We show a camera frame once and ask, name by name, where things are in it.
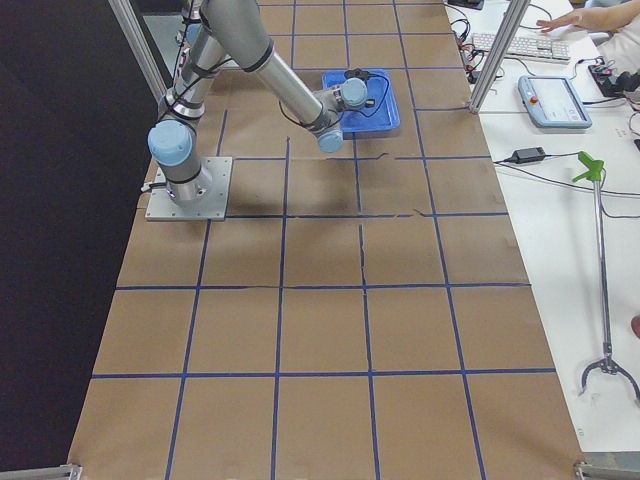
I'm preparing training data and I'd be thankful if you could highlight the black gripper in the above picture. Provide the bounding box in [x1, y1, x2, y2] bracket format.
[344, 68, 375, 80]

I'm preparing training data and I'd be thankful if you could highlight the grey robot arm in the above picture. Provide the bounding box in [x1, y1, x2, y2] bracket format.
[148, 1, 373, 205]

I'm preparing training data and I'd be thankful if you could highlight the blue plastic tray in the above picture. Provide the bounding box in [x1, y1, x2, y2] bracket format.
[322, 69, 400, 134]

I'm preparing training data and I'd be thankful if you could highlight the person's hand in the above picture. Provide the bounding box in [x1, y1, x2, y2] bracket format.
[536, 12, 582, 33]

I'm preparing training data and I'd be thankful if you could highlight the white keyboard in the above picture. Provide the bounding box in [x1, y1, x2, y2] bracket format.
[471, 32, 571, 64]

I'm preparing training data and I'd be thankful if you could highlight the black power adapter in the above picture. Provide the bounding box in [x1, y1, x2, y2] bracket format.
[512, 147, 547, 164]

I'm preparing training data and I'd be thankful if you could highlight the teach pendant tablet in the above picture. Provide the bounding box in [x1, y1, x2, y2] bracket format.
[517, 76, 592, 129]

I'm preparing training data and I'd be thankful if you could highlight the green grabber tool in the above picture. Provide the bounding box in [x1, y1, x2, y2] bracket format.
[572, 151, 639, 405]

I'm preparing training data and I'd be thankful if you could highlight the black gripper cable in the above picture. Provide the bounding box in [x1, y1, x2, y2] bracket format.
[359, 72, 394, 121]

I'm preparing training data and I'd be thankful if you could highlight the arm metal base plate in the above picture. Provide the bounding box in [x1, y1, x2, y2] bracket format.
[145, 157, 233, 221]

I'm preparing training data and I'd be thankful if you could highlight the aluminium frame post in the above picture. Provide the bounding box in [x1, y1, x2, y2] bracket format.
[468, 0, 530, 114]

